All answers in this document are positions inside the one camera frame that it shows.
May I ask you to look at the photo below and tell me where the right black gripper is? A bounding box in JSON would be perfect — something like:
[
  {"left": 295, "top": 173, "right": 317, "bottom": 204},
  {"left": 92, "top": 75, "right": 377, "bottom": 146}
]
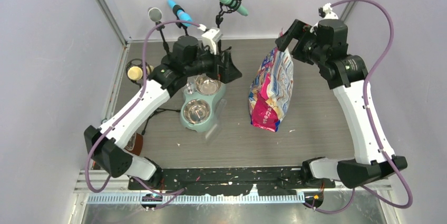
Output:
[{"left": 275, "top": 19, "right": 326, "bottom": 66}]

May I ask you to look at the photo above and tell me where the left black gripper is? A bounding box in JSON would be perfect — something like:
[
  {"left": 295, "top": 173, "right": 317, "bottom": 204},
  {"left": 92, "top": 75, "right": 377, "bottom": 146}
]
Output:
[{"left": 185, "top": 43, "right": 242, "bottom": 84}]

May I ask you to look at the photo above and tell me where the colourful cat food bag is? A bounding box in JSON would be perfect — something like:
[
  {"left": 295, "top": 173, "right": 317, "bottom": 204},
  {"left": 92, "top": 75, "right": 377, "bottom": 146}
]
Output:
[{"left": 248, "top": 47, "right": 294, "bottom": 132}]

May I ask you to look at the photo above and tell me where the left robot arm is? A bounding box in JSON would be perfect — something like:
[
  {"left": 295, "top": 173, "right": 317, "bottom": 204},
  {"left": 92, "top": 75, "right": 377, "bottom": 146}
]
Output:
[{"left": 83, "top": 35, "right": 242, "bottom": 189}]

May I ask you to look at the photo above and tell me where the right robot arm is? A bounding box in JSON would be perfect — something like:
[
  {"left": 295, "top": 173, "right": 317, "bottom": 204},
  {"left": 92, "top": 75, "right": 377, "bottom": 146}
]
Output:
[{"left": 275, "top": 19, "right": 408, "bottom": 189}]

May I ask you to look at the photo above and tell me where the green double pet bowl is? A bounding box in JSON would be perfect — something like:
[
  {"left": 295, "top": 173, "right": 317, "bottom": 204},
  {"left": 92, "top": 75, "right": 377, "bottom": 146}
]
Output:
[{"left": 180, "top": 74, "right": 226, "bottom": 133}]

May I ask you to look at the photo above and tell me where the clear plastic scoop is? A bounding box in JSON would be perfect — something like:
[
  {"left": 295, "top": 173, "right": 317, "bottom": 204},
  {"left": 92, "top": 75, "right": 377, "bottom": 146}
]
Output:
[{"left": 205, "top": 99, "right": 227, "bottom": 145}]

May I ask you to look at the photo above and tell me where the green microphone on tripod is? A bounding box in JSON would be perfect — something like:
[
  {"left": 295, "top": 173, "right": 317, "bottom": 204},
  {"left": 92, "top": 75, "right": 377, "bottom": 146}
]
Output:
[{"left": 215, "top": 0, "right": 249, "bottom": 28}]

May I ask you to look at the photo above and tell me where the blue microphone on stand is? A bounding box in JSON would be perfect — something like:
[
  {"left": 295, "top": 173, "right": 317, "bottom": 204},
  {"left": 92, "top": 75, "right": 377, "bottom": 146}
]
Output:
[{"left": 167, "top": 0, "right": 193, "bottom": 36}]

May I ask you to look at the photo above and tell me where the yellow microphone on tripod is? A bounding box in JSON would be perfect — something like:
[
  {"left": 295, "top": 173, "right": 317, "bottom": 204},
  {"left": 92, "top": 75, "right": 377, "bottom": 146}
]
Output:
[{"left": 125, "top": 59, "right": 181, "bottom": 135}]

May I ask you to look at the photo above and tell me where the silver round microphone stand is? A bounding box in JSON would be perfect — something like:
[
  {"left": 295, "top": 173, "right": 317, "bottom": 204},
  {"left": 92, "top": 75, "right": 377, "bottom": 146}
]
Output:
[{"left": 148, "top": 7, "right": 170, "bottom": 61}]

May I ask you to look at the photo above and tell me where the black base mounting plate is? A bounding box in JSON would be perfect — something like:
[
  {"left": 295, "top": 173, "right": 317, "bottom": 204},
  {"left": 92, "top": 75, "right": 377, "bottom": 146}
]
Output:
[{"left": 145, "top": 166, "right": 335, "bottom": 196}]

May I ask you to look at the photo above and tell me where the brown metronome box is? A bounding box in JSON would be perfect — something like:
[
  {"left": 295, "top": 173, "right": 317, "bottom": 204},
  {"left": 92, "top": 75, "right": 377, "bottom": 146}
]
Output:
[{"left": 124, "top": 132, "right": 143, "bottom": 155}]

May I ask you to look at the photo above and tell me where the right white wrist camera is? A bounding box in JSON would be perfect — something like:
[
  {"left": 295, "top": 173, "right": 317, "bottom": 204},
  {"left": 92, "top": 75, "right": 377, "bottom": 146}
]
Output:
[{"left": 318, "top": 3, "right": 339, "bottom": 20}]

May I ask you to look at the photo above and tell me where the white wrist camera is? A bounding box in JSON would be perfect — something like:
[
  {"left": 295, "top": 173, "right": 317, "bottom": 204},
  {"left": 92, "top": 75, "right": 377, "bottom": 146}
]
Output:
[
  {"left": 318, "top": 3, "right": 339, "bottom": 20},
  {"left": 198, "top": 24, "right": 222, "bottom": 55}
]

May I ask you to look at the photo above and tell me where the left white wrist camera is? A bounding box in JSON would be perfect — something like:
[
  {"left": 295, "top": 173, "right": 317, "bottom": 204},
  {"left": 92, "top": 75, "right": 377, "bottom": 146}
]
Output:
[{"left": 198, "top": 24, "right": 222, "bottom": 55}]

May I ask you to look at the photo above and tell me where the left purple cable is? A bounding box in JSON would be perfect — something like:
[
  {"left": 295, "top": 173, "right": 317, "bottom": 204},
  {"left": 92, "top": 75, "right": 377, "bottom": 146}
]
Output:
[{"left": 84, "top": 19, "right": 207, "bottom": 210}]

